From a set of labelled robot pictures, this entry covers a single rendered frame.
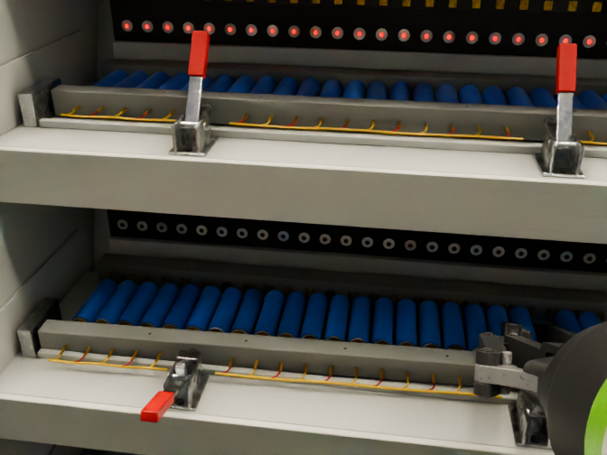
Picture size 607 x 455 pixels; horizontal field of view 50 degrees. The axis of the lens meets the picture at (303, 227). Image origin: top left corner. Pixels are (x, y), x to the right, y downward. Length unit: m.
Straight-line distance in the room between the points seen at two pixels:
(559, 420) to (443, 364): 0.26
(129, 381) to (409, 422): 0.23
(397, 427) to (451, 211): 0.17
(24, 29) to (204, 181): 0.22
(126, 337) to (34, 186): 0.14
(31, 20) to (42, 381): 0.30
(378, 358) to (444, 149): 0.17
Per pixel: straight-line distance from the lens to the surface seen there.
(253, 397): 0.53
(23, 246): 0.61
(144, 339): 0.56
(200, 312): 0.59
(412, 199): 0.46
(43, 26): 0.63
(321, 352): 0.53
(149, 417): 0.46
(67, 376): 0.58
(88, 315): 0.61
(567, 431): 0.28
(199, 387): 0.54
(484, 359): 0.37
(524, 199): 0.47
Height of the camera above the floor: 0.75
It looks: 7 degrees down
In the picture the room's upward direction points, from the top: 3 degrees clockwise
